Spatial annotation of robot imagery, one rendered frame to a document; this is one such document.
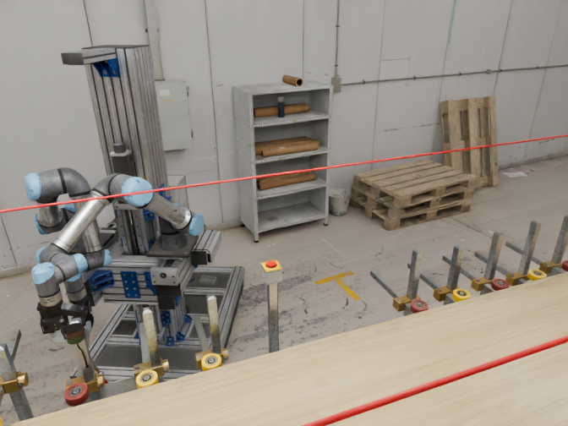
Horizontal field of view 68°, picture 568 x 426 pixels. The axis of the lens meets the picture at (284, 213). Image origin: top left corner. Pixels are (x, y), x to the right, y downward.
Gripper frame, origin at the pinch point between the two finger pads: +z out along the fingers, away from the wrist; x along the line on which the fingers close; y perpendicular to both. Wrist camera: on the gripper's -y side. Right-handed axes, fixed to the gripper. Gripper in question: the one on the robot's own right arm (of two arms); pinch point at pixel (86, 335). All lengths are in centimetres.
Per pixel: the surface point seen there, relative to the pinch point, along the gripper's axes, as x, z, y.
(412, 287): -153, -11, -36
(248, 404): -58, -7, -70
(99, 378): -7.2, -4.3, -34.7
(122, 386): -14.0, 6.1, -31.6
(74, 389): 0.3, -8.5, -41.8
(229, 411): -51, -7, -71
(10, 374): 20.1, -17.4, -35.5
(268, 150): -158, -13, 207
